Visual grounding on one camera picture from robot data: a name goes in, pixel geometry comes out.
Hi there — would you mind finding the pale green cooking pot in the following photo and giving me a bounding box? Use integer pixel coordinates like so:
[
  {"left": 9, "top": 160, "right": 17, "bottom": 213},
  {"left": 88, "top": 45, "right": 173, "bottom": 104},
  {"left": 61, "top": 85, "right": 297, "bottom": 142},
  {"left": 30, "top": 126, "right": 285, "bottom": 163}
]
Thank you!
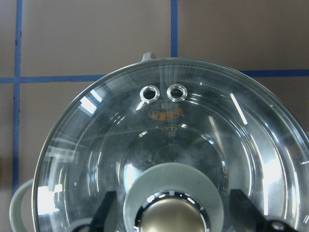
[{"left": 9, "top": 52, "right": 309, "bottom": 232}]

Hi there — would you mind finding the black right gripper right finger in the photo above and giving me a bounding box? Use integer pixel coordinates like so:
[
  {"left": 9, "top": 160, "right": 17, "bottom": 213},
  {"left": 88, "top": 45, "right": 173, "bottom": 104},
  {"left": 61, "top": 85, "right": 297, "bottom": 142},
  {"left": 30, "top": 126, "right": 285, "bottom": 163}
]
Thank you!
[{"left": 230, "top": 189, "right": 266, "bottom": 232}]

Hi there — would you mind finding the glass pot lid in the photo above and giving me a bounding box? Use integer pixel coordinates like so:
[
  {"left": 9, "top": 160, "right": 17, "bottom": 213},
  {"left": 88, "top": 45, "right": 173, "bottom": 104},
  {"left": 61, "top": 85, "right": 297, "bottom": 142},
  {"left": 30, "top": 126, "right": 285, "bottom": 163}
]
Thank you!
[{"left": 31, "top": 58, "right": 309, "bottom": 232}]

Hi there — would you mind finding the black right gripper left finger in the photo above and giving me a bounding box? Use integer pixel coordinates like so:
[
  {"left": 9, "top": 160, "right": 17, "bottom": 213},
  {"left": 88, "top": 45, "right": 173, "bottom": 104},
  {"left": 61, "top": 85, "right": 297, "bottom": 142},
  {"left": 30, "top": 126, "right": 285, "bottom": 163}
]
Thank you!
[{"left": 91, "top": 191, "right": 117, "bottom": 232}]

